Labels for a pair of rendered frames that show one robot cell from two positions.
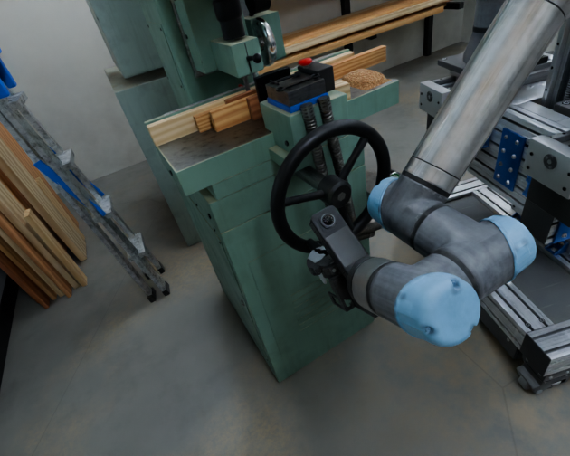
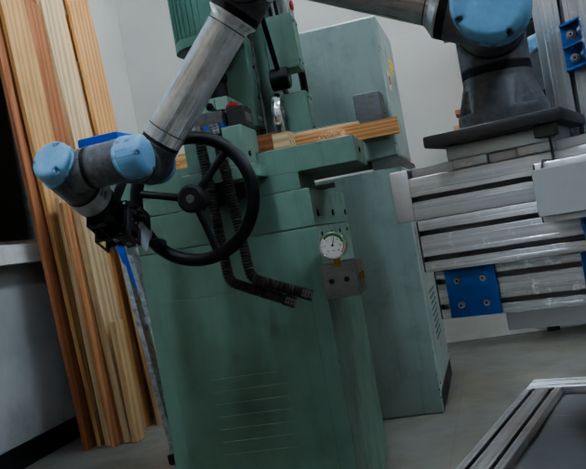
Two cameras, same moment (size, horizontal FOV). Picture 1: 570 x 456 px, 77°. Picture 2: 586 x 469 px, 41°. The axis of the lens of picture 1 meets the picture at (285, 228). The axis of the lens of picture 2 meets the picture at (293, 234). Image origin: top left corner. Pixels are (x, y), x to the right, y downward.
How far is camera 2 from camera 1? 1.47 m
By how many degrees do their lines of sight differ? 48
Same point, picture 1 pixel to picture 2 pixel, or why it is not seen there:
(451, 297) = (50, 147)
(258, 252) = (175, 295)
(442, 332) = (37, 164)
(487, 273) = (91, 151)
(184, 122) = not seen: hidden behind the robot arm
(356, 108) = (295, 156)
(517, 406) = not seen: outside the picture
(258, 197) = (179, 228)
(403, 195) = not seen: hidden behind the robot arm
